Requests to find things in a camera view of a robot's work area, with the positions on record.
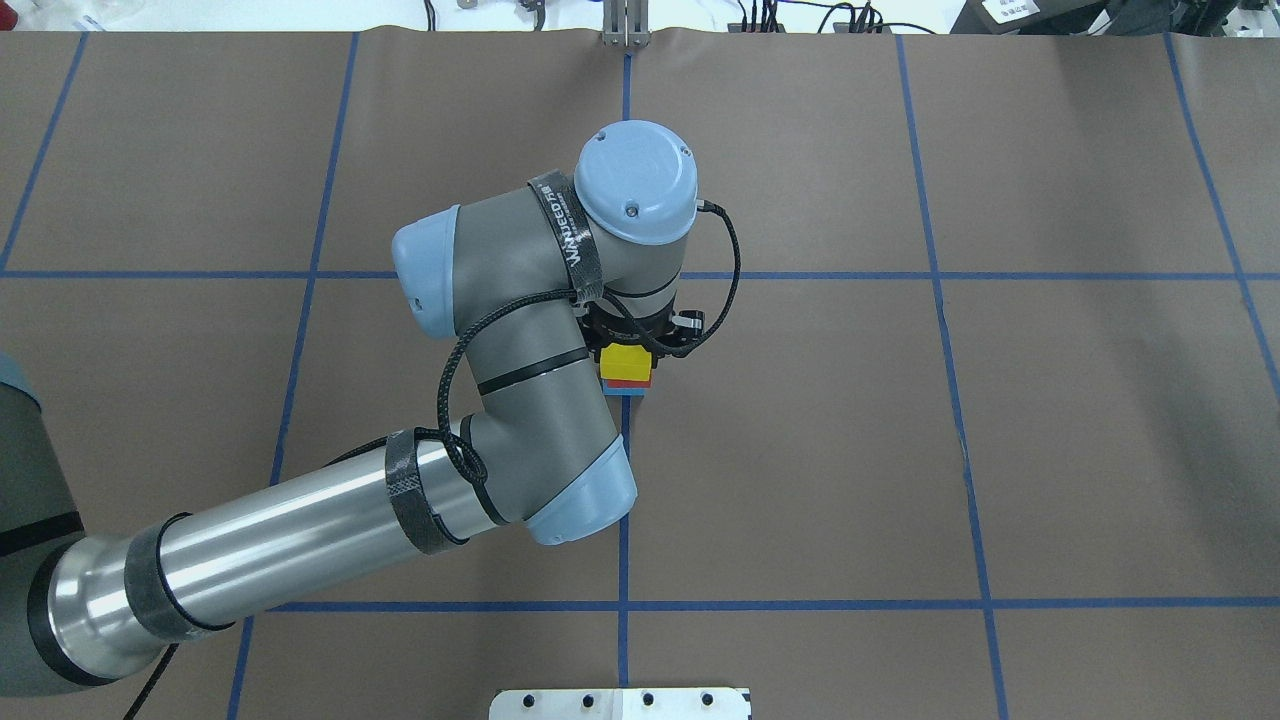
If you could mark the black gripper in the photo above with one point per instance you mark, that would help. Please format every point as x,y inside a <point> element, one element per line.
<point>622,327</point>

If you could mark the yellow cube block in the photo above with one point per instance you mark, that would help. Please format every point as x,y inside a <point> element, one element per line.
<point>631,362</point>

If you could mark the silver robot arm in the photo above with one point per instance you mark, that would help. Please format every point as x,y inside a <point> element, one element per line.
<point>525,291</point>

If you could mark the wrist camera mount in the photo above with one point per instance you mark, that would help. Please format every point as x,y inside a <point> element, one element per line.
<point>682,333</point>

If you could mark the aluminium frame post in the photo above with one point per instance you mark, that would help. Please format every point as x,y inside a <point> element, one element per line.
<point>625,24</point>

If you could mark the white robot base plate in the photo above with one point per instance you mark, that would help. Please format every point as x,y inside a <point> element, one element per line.
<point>623,703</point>

